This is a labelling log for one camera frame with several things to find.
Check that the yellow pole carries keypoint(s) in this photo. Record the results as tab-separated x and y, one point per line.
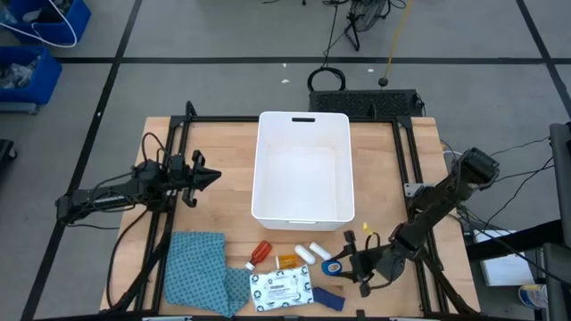
394	44

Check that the black aluminium table frame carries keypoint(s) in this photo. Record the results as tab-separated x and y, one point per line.
223	119

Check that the blue tape roll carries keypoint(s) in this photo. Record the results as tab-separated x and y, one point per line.
325	267

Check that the dark blue bandage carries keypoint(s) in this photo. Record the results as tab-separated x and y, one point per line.
329	298

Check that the red bottle with white cap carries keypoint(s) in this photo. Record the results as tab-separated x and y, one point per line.
261	252

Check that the small yellow tag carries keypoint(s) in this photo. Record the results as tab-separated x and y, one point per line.
366	229

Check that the grey metal bracket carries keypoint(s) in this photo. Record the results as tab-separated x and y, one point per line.
410	188

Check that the white perforated plastic basket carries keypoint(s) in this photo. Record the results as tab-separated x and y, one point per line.
303	178

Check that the black perforated box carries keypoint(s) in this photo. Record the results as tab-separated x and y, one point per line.
361	103

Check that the teal patterned cloth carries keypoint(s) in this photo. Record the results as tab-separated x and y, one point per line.
196	267

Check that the black fan stand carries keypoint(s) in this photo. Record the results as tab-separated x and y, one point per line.
352	33

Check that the blue storage bin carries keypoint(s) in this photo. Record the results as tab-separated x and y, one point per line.
80	18
44	80

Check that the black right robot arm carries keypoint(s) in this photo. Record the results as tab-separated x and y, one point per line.
437	205

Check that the white printed packet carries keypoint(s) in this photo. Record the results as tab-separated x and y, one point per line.
281	287

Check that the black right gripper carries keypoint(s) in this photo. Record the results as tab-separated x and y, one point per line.
374	265

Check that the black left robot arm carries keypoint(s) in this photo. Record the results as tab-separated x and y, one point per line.
107	198

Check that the white gauze roll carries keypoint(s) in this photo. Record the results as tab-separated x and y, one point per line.
320	251
304	254

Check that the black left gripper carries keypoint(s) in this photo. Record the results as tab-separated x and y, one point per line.
196	178

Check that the orange pill bottle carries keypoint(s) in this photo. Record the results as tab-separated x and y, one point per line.
287	261

